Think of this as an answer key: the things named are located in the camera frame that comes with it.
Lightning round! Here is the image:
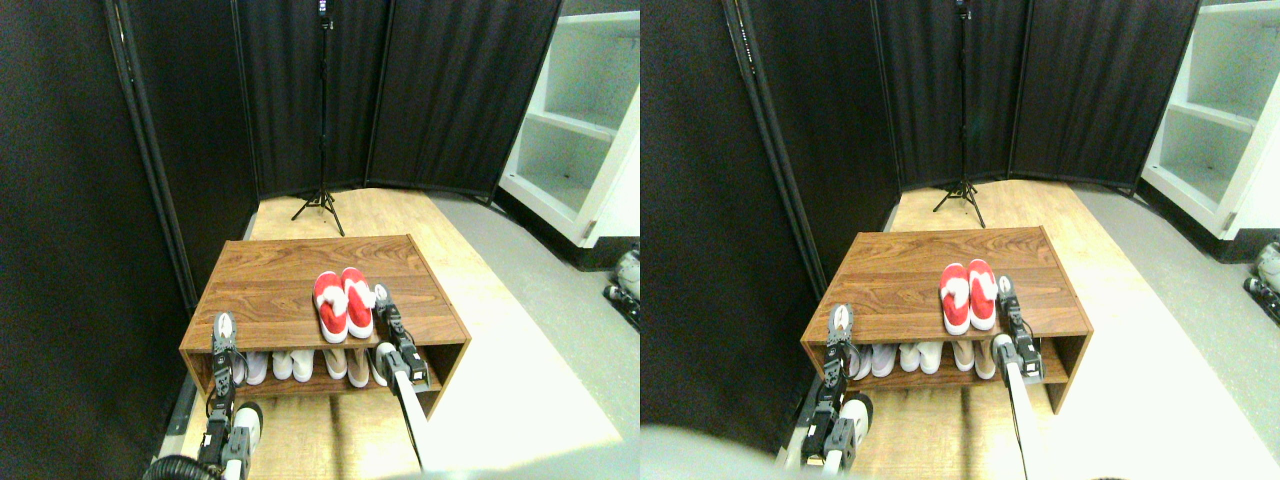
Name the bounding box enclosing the grey and black device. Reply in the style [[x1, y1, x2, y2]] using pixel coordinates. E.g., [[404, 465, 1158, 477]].
[[1242, 240, 1280, 329], [602, 245, 641, 333]]

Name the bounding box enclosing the black tripod stand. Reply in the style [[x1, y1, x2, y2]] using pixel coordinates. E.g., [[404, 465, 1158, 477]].
[[932, 0, 987, 230], [291, 0, 346, 238]]

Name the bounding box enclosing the grey curtain stand foot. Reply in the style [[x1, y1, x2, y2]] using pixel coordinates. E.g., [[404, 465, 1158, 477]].
[[160, 375, 198, 446]]

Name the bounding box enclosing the black curtain stand pole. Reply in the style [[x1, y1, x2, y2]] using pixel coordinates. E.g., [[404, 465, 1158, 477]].
[[722, 0, 831, 301], [104, 0, 198, 313]]

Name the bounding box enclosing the brown shoe rack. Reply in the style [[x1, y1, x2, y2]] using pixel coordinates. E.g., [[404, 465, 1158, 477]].
[[800, 226, 1094, 423], [179, 235, 472, 423]]

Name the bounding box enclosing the white shelf unit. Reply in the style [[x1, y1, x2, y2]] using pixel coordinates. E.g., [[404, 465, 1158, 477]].
[[497, 0, 641, 249], [1138, 0, 1280, 241]]

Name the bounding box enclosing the black ribbed hose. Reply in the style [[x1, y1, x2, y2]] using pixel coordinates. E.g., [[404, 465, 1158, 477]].
[[143, 457, 217, 480]]

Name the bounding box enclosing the red shoe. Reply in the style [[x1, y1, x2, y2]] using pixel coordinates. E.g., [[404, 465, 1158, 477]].
[[313, 271, 350, 345], [340, 267, 378, 340], [939, 263, 973, 337], [966, 259, 1000, 333]]

